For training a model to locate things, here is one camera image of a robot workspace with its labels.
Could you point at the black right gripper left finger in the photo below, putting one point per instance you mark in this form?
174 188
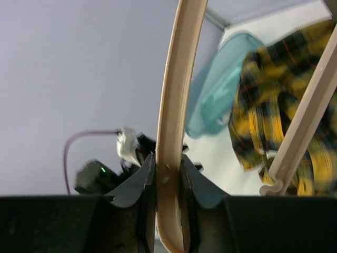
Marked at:
121 221

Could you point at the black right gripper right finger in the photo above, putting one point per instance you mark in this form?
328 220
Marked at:
214 221

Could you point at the yellow plaid shirt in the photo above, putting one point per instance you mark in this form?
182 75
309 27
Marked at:
272 82

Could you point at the teal plastic tub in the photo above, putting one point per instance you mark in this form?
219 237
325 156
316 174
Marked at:
212 92

